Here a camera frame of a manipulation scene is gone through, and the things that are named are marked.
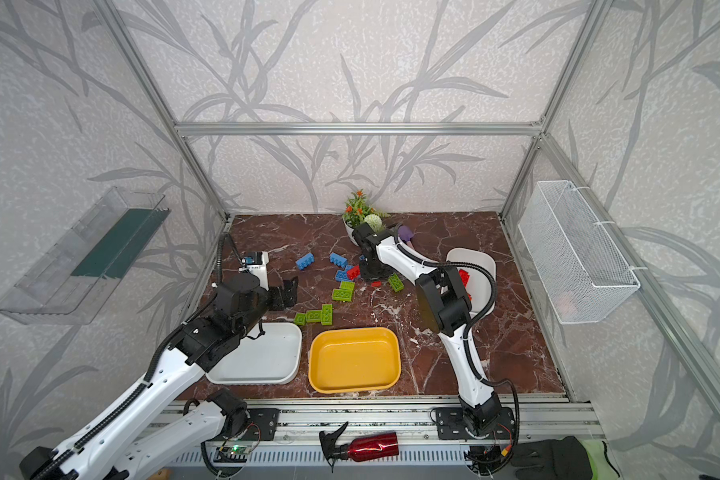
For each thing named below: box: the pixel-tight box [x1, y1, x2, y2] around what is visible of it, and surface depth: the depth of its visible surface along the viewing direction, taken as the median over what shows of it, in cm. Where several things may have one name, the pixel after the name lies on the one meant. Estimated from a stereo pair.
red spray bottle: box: [319, 421, 399, 473], surface depth 69 cm
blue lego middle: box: [329, 252, 348, 269], surface depth 107 cm
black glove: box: [510, 436, 593, 480], surface depth 70 cm
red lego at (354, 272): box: [347, 265, 361, 281], surface depth 101 cm
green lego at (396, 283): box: [388, 273, 405, 293], surface depth 101 cm
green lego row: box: [294, 304, 333, 326], surface depth 93 cm
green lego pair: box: [331, 281, 356, 302], surface depth 98 cm
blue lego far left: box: [295, 252, 315, 271], surface depth 107 cm
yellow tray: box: [308, 327, 401, 394], surface depth 85 cm
